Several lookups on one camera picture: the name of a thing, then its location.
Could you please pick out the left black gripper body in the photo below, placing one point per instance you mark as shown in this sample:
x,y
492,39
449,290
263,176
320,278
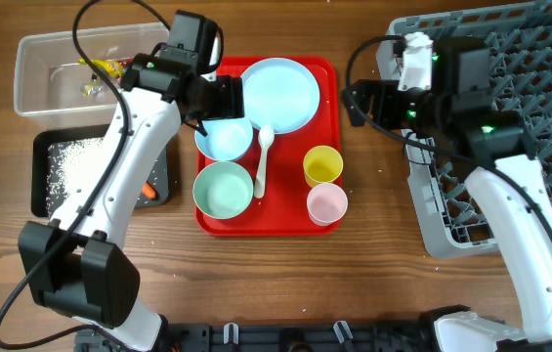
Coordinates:
x,y
218,99

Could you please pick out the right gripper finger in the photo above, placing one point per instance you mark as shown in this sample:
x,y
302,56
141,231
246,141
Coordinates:
x,y
368,107
362,89

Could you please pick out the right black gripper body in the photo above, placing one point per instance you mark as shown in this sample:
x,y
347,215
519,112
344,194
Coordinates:
x,y
414,110

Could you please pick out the light blue bowl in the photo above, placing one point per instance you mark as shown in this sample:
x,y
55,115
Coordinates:
x,y
226,139

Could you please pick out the yellow plastic cup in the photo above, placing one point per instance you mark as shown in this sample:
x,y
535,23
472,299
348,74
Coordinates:
x,y
322,164

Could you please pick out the pink plastic cup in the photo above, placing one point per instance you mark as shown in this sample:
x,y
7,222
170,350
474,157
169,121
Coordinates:
x,y
326,204

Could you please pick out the mint green bowl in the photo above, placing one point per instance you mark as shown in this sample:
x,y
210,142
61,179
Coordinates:
x,y
222,190

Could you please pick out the yellow candy wrapper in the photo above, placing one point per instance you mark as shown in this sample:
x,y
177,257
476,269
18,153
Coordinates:
x,y
113,70

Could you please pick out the orange carrot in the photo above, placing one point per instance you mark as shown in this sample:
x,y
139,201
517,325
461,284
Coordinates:
x,y
149,191

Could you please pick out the white rice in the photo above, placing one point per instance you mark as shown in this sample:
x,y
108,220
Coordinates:
x,y
69,160

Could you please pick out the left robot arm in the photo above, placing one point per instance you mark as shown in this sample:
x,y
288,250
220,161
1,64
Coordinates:
x,y
75,264

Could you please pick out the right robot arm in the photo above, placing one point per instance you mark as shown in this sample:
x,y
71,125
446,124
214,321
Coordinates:
x,y
443,91

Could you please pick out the grey dishwasher rack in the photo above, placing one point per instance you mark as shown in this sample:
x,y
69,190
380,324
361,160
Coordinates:
x,y
520,39

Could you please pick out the clear plastic waste bin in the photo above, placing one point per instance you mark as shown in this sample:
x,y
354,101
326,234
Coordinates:
x,y
48,74

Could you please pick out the white plastic spoon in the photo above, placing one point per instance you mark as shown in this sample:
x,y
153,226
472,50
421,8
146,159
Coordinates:
x,y
266,138

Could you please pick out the light blue plate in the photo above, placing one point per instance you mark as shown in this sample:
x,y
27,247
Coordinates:
x,y
280,93

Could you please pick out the red serving tray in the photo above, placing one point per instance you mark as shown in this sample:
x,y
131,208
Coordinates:
x,y
282,212

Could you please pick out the black plastic tray bin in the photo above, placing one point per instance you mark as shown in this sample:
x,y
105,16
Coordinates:
x,y
40,166

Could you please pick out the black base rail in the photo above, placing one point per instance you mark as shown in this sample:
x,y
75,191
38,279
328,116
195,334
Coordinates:
x,y
338,336

